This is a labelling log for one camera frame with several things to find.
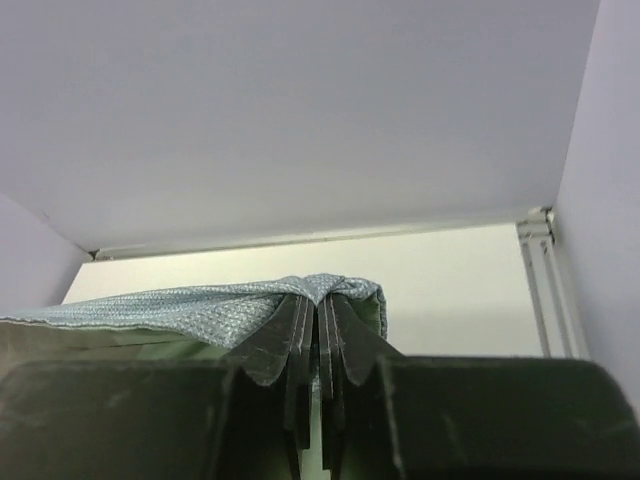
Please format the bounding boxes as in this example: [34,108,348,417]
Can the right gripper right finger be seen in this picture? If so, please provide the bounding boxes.
[317,294,639,479]

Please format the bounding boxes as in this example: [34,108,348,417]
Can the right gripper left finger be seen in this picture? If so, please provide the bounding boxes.
[1,295,314,479]

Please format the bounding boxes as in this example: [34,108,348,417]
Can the blue pillowcase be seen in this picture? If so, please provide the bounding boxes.
[1,274,388,371]

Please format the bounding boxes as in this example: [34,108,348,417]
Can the aluminium right rail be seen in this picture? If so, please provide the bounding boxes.
[516,207,590,360]

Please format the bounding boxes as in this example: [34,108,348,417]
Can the aluminium rail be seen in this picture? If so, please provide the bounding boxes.
[91,207,553,262]
[516,207,590,360]

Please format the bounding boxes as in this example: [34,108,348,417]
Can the aluminium back rail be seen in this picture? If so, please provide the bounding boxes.
[91,207,553,262]

